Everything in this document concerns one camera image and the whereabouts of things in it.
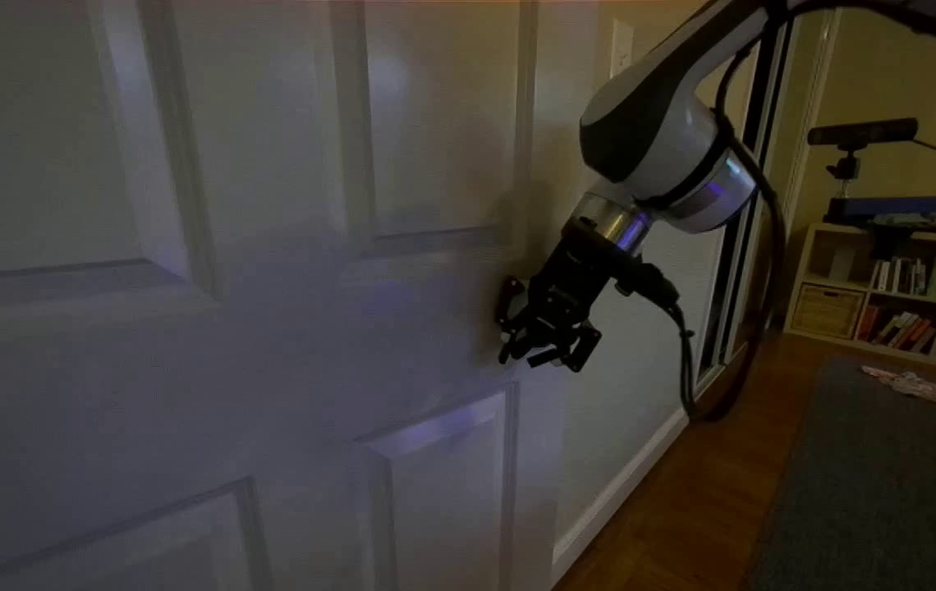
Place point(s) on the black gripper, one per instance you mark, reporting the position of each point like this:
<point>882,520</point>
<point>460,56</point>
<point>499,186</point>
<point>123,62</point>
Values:
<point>579,280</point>

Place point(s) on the white wall switch plate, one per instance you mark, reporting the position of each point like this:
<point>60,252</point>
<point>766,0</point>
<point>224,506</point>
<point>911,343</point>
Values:
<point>622,48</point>

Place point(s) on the white cube bookshelf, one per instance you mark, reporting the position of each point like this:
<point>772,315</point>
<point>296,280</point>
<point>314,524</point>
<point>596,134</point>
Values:
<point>895,330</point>

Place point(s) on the black camera on tripod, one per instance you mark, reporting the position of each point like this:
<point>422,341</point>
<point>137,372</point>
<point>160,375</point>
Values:
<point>862,134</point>

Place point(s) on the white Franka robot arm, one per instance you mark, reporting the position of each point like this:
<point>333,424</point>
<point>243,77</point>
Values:
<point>664,134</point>

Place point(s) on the row of upright books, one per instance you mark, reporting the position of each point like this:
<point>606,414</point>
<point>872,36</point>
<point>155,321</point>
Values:
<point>911,277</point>

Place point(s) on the blue clamp stand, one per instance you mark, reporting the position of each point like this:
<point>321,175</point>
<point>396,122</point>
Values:
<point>904,209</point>

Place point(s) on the white baseboard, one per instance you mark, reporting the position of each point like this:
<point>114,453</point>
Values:
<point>619,493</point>

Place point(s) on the white panelled door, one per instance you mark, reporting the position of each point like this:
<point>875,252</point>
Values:
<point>215,361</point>

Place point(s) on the row of leaning books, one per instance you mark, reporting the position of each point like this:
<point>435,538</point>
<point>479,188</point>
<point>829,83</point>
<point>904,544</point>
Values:
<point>895,330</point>

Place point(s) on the pink white cloth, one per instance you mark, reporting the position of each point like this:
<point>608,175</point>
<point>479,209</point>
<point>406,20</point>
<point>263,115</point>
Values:
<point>911,381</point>

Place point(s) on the dark doorway frame strip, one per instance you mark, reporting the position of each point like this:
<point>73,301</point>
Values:
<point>746,252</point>

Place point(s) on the dark grey rug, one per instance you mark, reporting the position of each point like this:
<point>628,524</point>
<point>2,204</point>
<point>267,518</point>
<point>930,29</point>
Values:
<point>882,493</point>

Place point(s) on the woven storage basket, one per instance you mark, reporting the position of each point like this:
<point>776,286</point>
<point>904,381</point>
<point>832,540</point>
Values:
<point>824,311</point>

